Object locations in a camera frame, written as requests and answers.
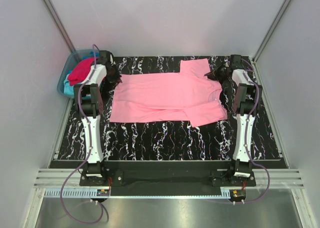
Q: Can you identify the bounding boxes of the pink t shirt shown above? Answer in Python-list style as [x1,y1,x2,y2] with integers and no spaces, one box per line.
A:
[109,58,228,127]

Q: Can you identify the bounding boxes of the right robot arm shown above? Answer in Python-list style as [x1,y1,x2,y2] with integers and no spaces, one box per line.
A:
[205,54,263,187]

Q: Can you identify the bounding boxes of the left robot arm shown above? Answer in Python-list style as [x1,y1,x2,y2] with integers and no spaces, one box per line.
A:
[73,50,122,186]

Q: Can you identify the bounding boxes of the magenta t shirt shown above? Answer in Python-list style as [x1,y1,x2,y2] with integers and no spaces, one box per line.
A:
[67,57,95,86]

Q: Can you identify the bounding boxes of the translucent blue plastic basket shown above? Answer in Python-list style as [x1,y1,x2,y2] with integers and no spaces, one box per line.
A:
[56,49,94,99]

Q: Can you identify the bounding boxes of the teal blue t shirt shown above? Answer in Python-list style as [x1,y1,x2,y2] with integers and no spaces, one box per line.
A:
[64,71,74,95]

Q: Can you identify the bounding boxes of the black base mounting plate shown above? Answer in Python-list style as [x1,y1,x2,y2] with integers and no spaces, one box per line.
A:
[79,160,257,197]

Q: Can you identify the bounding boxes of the left aluminium corner post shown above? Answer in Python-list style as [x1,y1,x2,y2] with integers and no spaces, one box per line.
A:
[42,0,77,53]

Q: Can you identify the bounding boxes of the aluminium corner post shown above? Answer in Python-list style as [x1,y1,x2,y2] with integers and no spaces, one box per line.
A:
[251,0,301,63]
[42,0,77,53]

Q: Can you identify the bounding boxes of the right aluminium corner post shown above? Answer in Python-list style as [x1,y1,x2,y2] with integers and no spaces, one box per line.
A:
[251,0,301,63]

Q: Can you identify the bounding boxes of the aluminium front rail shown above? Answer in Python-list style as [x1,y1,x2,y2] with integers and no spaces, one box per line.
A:
[33,169,304,189]

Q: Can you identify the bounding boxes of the white slotted cable duct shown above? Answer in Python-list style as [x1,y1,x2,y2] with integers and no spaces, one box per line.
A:
[44,188,111,199]

